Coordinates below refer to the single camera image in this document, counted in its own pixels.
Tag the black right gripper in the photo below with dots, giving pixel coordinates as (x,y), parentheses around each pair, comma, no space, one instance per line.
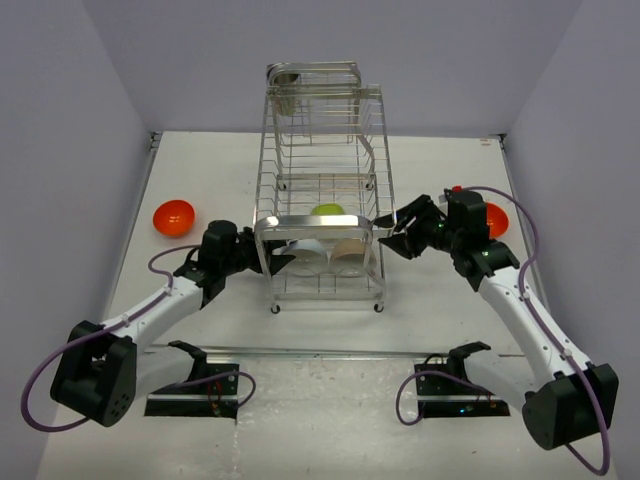
(406,214)

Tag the green ribbed bowl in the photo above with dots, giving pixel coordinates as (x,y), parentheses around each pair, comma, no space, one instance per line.
(328,209)

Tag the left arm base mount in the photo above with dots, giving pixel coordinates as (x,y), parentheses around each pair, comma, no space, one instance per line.
(215,399)

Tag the perforated metal cutlery holder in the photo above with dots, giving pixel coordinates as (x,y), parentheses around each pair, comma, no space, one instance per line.
(285,96)

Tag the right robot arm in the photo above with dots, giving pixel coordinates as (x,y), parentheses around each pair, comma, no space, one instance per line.
(567,397)

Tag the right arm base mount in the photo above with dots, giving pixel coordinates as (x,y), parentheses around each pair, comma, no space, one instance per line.
(444,390)

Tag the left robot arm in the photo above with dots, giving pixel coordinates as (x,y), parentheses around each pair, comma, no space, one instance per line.
(105,367)

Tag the orange plastic bowl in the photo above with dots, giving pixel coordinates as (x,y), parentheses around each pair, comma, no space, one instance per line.
(497,220)
(174,218)

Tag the white ribbed bowl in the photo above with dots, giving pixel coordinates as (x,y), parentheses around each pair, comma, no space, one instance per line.
(310,260)

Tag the metal wire dish rack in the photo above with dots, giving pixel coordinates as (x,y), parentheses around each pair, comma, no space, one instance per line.
(334,149)

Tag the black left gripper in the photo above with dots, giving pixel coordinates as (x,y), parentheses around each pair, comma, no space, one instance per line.
(247,235)

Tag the beige ceramic bowl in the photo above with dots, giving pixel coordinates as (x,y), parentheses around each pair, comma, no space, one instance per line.
(347,257)

